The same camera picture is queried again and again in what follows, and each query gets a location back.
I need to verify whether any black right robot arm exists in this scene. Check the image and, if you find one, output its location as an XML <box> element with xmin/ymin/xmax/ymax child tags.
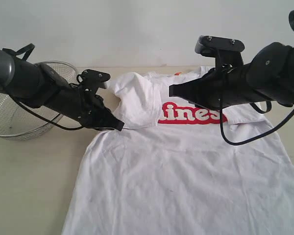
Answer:
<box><xmin>169</xmin><ymin>42</ymin><xmax>294</xmax><ymax>110</ymax></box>

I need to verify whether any round metal mesh basket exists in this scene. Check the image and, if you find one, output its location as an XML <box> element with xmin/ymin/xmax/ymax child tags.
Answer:
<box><xmin>0</xmin><ymin>61</ymin><xmax>78</xmax><ymax>141</ymax></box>

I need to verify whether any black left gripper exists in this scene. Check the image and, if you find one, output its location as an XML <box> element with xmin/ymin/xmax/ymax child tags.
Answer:
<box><xmin>61</xmin><ymin>83</ymin><xmax>124</xmax><ymax>131</ymax></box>

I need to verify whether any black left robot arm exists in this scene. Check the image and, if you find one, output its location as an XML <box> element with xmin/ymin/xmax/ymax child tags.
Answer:
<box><xmin>0</xmin><ymin>50</ymin><xmax>124</xmax><ymax>131</ymax></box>

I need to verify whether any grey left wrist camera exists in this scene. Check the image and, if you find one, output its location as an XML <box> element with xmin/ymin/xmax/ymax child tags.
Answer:
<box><xmin>76</xmin><ymin>69</ymin><xmax>111</xmax><ymax>90</ymax></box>

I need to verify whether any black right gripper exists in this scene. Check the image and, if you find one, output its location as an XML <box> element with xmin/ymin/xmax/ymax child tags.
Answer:
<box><xmin>169</xmin><ymin>66</ymin><xmax>250</xmax><ymax>109</ymax></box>

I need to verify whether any white t-shirt red lettering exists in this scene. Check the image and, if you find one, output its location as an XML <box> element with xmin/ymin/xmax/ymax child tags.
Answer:
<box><xmin>62</xmin><ymin>67</ymin><xmax>294</xmax><ymax>235</ymax></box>

